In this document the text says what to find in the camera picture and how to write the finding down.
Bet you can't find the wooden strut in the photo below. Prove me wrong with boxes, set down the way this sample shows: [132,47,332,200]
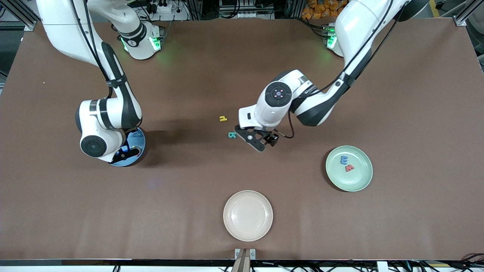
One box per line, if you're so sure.
[231,249,251,272]

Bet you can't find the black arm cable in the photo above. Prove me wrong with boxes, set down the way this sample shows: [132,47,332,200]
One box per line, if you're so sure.
[70,0,114,89]
[274,0,403,139]

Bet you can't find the blue plate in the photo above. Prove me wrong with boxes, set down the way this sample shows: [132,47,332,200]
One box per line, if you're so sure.
[110,127,146,167]

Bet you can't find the orange packets pile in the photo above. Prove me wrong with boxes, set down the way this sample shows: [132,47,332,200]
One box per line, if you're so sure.
[301,0,341,20]

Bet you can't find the beige plate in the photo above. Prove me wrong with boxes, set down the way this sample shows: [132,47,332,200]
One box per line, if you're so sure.
[223,190,273,242]

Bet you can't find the white power strip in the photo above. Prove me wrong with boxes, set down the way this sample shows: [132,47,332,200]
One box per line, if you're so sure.
[146,0,172,14]

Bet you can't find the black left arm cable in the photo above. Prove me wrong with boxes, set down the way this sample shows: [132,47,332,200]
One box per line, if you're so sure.
[274,0,403,139]

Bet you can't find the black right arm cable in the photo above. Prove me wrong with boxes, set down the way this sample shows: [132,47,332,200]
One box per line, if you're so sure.
[70,0,114,89]

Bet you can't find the aluminium frame post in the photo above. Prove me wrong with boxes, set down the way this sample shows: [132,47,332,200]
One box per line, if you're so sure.
[455,0,484,27]
[0,0,38,31]

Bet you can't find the green plate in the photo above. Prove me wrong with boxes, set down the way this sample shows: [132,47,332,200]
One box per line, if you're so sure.
[326,145,374,192]

